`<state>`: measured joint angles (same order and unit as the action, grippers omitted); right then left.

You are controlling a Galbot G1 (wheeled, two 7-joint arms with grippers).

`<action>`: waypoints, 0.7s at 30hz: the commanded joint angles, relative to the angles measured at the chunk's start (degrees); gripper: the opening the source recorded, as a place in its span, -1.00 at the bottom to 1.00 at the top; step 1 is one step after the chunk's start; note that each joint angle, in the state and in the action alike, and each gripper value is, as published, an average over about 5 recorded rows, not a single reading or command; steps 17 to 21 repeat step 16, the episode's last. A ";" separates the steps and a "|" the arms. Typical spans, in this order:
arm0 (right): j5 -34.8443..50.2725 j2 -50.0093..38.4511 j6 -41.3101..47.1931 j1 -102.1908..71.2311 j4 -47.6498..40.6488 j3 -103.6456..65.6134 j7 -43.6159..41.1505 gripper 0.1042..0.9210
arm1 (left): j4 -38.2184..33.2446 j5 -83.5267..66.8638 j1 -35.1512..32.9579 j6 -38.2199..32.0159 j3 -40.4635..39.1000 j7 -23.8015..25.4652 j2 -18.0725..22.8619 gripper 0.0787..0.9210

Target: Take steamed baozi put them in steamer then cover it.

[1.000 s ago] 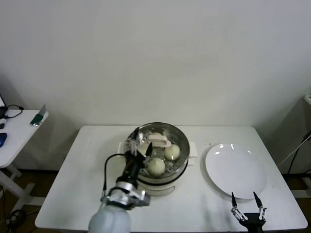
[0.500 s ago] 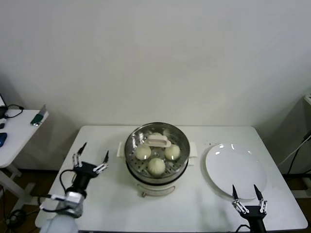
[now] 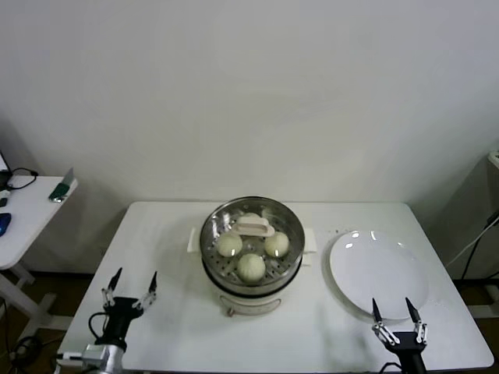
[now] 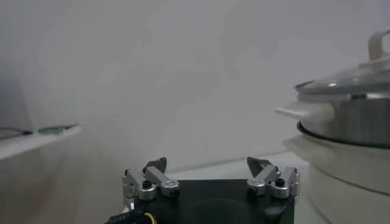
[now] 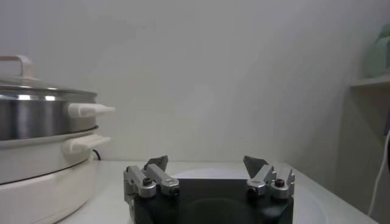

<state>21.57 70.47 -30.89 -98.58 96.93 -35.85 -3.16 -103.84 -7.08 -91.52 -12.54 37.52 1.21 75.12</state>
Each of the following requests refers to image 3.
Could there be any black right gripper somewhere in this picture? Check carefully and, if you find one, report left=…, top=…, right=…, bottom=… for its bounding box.
left=370, top=297, right=429, bottom=374

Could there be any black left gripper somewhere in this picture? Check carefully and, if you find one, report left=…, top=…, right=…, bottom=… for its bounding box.
left=101, top=266, right=158, bottom=344

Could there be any glass lid with cream handle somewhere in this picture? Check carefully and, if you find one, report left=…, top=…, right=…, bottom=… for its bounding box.
left=200, top=196, right=306, bottom=288

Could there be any stainless steel steamer basket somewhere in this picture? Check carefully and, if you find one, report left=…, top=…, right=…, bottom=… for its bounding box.
left=188, top=195, right=316, bottom=290

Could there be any white round plate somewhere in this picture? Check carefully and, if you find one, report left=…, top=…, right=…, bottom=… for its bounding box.
left=328, top=229, right=430, bottom=321

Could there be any cream electric cooker base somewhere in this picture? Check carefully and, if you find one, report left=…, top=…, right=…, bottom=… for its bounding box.
left=188, top=228, right=317, bottom=318

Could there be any white side table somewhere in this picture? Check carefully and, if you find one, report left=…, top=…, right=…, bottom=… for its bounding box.
left=0, top=175, right=79, bottom=333

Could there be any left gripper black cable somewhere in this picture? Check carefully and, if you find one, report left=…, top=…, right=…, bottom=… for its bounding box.
left=88, top=311, right=111, bottom=346

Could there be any white table foot frame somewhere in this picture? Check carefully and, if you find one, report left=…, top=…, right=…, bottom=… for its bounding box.
left=466, top=278, right=499, bottom=321

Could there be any black hanging cable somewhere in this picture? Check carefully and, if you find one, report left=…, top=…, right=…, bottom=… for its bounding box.
left=461, top=210, right=499, bottom=280

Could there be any white hanging cable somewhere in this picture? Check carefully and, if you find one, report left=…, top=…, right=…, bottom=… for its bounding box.
left=446, top=212, right=499, bottom=270

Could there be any black floor cable bundle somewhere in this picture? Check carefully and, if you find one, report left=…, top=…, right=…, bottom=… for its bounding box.
left=0, top=297, right=44, bottom=364

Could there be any green handled scraper tool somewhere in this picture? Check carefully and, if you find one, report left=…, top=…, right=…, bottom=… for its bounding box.
left=47, top=167, right=76, bottom=203

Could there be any black looped cable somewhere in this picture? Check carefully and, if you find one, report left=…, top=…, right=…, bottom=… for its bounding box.
left=6, top=167, right=39, bottom=192

